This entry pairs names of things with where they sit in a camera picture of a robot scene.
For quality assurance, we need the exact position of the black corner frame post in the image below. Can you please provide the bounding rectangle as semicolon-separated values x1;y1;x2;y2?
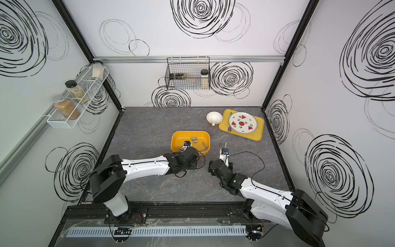
261;0;319;112

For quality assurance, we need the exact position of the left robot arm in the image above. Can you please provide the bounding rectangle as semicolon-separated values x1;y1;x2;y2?
88;146;202;218

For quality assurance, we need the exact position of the white wire wall shelf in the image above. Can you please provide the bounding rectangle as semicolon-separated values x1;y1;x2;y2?
47;63;110;134

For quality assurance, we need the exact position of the green herb jar black lid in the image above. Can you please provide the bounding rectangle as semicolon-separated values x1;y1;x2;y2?
65;80;89;104

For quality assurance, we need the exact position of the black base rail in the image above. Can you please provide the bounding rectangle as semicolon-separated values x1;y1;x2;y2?
62;201;279;225

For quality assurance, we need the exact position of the aluminium wall rail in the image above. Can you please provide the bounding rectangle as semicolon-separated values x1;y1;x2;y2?
93;55;285;63
1;106;55;186

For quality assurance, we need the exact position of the jar in wire basket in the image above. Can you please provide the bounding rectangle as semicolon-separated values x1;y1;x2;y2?
200;69;209;90

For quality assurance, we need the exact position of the white slotted cable duct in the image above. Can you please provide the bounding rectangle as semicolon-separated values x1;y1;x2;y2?
65;225;247;238

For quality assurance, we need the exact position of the left corner frame post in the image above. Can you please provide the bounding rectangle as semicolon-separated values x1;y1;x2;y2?
52;0;123;112

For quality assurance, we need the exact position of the white jar on shelf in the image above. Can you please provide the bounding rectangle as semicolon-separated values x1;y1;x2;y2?
92;60;105;80

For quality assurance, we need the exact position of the dark item in basket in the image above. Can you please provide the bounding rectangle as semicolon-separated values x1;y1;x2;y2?
168;73;187;80

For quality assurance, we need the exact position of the brown spice jar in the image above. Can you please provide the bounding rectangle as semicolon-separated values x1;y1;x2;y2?
52;95;80;120

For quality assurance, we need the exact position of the aluminium wall rail left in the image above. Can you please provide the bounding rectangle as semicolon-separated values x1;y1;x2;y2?
1;106;55;186

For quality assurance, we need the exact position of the aluminium wall rail back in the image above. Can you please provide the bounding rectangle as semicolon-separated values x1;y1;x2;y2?
93;55;285;63

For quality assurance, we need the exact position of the black wire basket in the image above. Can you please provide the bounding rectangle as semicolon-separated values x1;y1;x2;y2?
165;62;211;90

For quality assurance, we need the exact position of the yellow storage box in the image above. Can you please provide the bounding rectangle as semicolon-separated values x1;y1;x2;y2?
170;131;211;155

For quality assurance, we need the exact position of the watermelon pattern plate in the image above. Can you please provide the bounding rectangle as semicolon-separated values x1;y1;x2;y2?
228;112;258;134

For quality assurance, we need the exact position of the yellow serving tray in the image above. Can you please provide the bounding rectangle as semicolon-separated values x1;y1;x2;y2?
219;109;264;141

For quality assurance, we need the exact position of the orange white bowl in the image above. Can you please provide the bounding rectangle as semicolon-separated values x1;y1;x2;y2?
206;111;223;126

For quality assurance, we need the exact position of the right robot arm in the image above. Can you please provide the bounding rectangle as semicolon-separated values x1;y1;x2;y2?
208;154;329;247

